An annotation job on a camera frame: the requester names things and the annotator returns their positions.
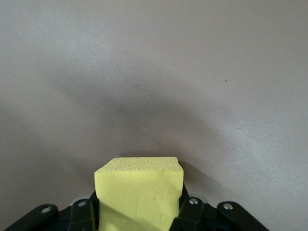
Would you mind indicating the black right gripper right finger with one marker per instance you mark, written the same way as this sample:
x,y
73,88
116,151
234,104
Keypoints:
x,y
204,211

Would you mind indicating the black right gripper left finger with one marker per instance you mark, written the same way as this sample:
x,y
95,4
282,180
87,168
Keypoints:
x,y
79,214

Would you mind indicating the yellow foam block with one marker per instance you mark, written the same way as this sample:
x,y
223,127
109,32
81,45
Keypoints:
x,y
137,192

